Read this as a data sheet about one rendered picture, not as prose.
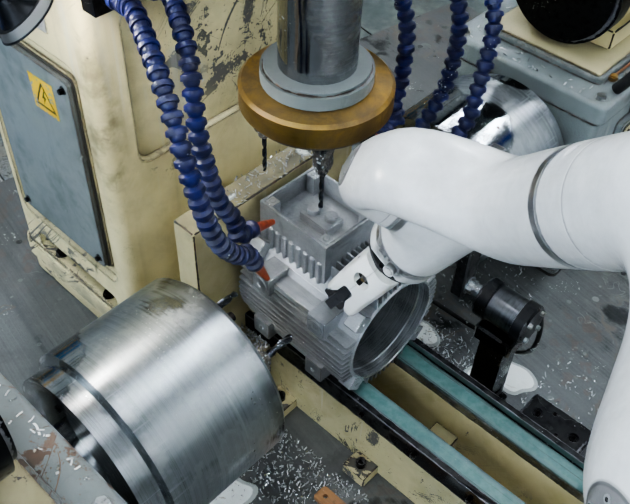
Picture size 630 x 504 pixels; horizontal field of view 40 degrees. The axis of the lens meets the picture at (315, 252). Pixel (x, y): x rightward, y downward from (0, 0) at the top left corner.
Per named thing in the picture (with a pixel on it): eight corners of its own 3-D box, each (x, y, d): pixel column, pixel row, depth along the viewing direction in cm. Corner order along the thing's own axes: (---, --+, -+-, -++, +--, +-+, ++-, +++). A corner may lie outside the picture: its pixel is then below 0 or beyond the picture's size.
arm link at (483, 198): (426, 183, 56) (316, 205, 86) (618, 292, 60) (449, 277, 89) (484, 64, 57) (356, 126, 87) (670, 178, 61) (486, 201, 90)
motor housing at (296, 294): (239, 328, 125) (234, 236, 111) (329, 262, 134) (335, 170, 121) (338, 412, 115) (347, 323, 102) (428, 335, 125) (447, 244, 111)
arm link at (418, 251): (363, 249, 87) (439, 290, 89) (429, 198, 76) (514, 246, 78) (386, 184, 91) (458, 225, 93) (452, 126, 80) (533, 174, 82)
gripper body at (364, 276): (397, 299, 89) (351, 328, 99) (456, 249, 94) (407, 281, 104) (353, 242, 89) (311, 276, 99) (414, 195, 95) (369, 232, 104)
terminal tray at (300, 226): (258, 240, 116) (257, 201, 111) (314, 203, 121) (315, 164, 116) (322, 289, 110) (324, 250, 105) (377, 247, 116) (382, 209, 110)
